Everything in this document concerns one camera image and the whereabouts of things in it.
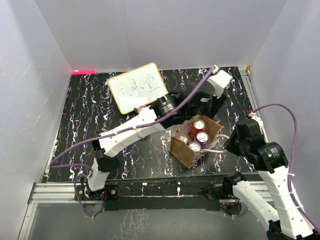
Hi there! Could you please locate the red cola can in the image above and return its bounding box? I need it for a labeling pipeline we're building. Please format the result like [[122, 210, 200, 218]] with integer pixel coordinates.
[[189, 119, 206, 139], [176, 134, 189, 145]]

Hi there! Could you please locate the watermelon print canvas bag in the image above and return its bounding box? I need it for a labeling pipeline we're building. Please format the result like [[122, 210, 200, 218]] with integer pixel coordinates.
[[169, 115, 224, 169]]

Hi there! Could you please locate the black beverage can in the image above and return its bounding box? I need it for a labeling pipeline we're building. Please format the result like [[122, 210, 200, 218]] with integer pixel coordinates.
[[137, 105, 148, 114]]

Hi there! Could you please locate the purple soda can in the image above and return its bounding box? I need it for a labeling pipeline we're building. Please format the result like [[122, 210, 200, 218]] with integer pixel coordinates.
[[194, 131, 209, 149], [188, 141, 202, 153]]

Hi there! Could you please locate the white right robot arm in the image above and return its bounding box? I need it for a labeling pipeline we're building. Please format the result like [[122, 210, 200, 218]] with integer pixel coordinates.
[[222, 119, 320, 240]]

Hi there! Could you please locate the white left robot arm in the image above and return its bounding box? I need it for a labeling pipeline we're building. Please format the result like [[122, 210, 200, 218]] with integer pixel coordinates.
[[82, 82, 227, 200]]

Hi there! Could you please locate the pink tape strip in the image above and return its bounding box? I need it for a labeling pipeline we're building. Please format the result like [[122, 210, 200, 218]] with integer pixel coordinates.
[[72, 70, 97, 75]]

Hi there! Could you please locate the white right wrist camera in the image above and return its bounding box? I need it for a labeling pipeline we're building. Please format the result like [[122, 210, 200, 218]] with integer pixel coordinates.
[[248, 110, 264, 127]]

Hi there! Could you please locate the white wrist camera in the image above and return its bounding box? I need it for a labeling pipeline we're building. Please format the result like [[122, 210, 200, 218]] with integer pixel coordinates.
[[248, 110, 264, 127], [207, 70, 232, 99]]

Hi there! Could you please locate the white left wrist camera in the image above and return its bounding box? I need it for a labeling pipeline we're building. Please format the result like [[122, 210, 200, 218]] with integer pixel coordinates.
[[207, 70, 232, 99]]

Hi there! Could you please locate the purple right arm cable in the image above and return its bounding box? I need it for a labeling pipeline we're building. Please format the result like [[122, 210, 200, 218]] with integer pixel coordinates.
[[219, 103, 320, 240]]

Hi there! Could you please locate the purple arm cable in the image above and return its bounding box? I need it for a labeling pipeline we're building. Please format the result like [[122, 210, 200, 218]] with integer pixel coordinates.
[[50, 64, 219, 221], [219, 103, 320, 240]]

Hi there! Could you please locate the small whiteboard with orange frame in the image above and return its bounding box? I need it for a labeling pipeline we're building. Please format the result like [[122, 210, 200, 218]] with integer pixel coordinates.
[[107, 62, 168, 115]]

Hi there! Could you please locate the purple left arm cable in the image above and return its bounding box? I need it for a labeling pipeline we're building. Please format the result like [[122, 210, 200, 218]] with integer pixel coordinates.
[[50, 64, 219, 221]]

